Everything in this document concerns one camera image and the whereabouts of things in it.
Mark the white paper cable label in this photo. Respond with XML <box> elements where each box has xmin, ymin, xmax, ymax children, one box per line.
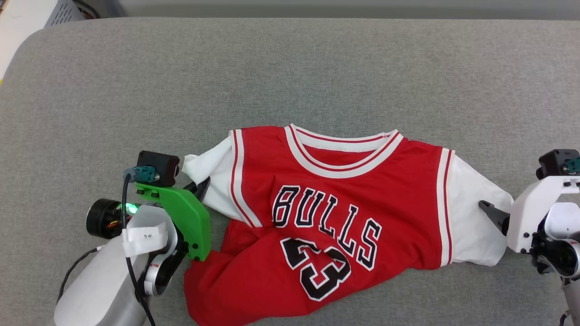
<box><xmin>121</xmin><ymin>221</ymin><xmax>169</xmax><ymax>258</ymax></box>

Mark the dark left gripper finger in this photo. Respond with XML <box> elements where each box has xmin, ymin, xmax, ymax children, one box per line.
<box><xmin>183</xmin><ymin>176</ymin><xmax>212</xmax><ymax>203</ymax></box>

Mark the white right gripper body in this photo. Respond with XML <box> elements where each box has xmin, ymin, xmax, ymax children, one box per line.
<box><xmin>506</xmin><ymin>176</ymin><xmax>580</xmax><ymax>254</ymax></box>

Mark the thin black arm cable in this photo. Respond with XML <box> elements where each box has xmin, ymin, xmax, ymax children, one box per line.
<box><xmin>56</xmin><ymin>246</ymin><xmax>107</xmax><ymax>305</ymax></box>

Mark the white partition panel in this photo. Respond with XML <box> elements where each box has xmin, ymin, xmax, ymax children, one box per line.
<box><xmin>119</xmin><ymin>0</ymin><xmax>580</xmax><ymax>7</ymax></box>

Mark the white metal box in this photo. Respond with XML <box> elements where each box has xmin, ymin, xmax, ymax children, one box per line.
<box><xmin>0</xmin><ymin>0</ymin><xmax>87</xmax><ymax>78</ymax></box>

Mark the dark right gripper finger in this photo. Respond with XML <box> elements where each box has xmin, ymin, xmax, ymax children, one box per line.
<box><xmin>478</xmin><ymin>200</ymin><xmax>511</xmax><ymax>237</ymax></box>

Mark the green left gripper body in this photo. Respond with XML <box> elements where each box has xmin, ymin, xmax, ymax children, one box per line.
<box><xmin>135</xmin><ymin>182</ymin><xmax>212</xmax><ymax>263</ymax></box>

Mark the red Bulls basketball jersey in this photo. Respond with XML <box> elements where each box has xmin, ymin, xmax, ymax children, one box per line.
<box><xmin>182</xmin><ymin>123</ymin><xmax>515</xmax><ymax>326</ymax></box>

